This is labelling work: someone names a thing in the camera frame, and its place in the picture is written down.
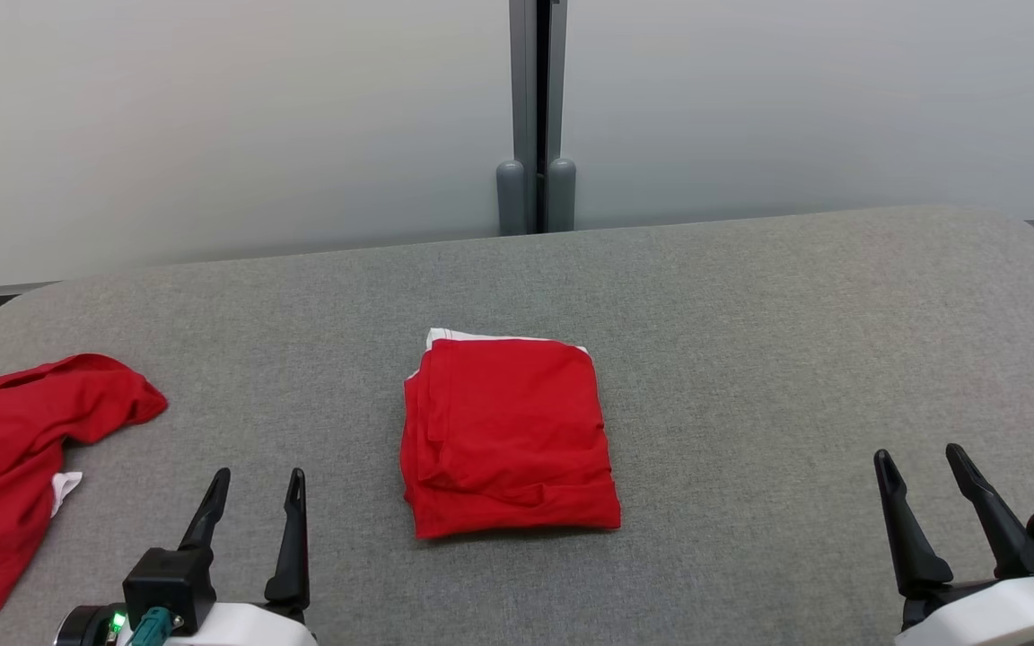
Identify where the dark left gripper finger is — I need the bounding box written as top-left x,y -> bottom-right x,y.
264,467 -> 311,620
178,467 -> 232,553

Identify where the red garment with white band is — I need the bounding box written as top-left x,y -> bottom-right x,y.
399,327 -> 623,541

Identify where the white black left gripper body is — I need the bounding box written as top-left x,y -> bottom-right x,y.
55,603 -> 319,646

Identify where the teal camera connector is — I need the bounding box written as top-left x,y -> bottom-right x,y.
134,607 -> 174,646

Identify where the grey partition joining post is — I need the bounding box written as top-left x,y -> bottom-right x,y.
496,0 -> 577,236

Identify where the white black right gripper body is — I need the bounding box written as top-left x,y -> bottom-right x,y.
894,576 -> 1034,646

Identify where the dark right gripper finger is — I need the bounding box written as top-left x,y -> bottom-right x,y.
945,443 -> 1034,580
873,449 -> 953,598

